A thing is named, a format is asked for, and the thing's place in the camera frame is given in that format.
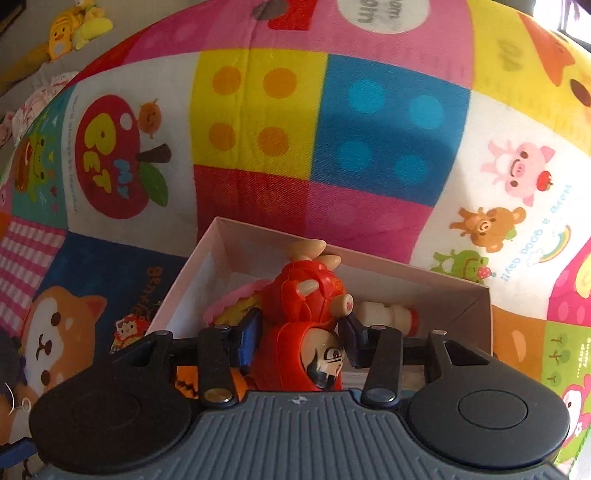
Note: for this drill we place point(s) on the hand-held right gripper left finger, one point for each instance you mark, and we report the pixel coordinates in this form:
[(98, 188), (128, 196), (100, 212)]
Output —
[(247, 337)]

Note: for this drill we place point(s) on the small white bottle red cap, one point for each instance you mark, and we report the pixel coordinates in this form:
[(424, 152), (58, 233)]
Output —
[(392, 318)]

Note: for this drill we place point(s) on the pink and yellow toy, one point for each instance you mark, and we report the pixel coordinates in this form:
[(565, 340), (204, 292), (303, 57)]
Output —
[(226, 307)]

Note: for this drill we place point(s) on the red figure toy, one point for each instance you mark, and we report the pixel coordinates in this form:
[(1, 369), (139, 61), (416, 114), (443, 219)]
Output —
[(295, 332)]

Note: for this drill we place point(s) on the orange duck plush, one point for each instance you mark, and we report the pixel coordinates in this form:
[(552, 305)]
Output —
[(64, 34)]

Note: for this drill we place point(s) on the wind-up doll black hair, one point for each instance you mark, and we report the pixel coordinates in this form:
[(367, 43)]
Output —
[(9, 360)]

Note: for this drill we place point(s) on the colourful cartoon play mat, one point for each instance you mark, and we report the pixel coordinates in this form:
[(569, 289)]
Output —
[(392, 115)]

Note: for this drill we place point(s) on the grey sofa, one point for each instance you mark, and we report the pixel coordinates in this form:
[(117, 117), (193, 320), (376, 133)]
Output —
[(92, 55)]

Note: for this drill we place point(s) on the yellow pillow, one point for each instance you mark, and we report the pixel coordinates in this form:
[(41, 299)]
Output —
[(23, 67)]

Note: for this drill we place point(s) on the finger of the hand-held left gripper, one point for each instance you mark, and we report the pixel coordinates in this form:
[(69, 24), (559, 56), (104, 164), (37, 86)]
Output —
[(18, 450)]

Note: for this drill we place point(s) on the small orange toy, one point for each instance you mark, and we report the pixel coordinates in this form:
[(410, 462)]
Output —
[(188, 381)]

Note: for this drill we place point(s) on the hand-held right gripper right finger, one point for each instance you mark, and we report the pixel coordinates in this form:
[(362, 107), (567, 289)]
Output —
[(350, 337)]

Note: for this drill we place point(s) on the pink cardboard box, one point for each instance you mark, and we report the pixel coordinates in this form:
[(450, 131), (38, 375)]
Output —
[(198, 277)]

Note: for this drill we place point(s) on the pink floral clothes pile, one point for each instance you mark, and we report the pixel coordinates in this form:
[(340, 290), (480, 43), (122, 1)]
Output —
[(41, 99)]

